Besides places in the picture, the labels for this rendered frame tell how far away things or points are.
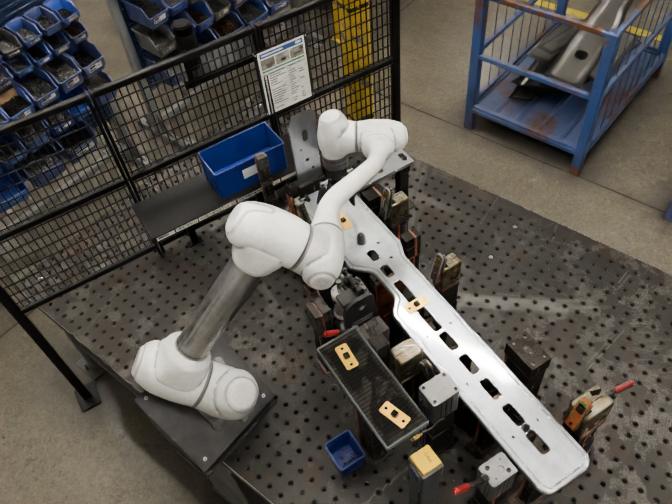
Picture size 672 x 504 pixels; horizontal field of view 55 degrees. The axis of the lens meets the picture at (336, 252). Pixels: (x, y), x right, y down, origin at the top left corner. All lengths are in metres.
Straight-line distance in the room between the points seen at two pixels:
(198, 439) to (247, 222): 0.91
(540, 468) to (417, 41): 3.77
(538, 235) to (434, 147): 1.55
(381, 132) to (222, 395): 0.95
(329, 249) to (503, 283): 1.12
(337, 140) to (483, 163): 2.13
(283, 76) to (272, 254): 1.15
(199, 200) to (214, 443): 0.93
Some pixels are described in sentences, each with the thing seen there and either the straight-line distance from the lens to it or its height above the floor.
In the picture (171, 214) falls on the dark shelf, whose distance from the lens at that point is 2.57.
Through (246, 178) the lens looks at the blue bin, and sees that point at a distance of 2.55.
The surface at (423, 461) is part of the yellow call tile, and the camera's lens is 1.77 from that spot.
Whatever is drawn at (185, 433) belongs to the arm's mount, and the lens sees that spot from 2.25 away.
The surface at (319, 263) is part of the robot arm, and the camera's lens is 1.64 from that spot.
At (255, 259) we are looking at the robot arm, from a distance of 1.65.
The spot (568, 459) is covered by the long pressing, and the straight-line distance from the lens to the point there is 2.00.
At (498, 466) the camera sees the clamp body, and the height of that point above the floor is 1.06.
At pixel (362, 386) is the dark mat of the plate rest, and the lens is 1.86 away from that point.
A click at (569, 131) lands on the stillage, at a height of 0.17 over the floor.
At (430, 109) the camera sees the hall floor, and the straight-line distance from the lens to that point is 4.50.
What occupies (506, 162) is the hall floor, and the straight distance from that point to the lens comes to 4.14.
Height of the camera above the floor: 2.81
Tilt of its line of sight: 51 degrees down
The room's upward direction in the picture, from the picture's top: 8 degrees counter-clockwise
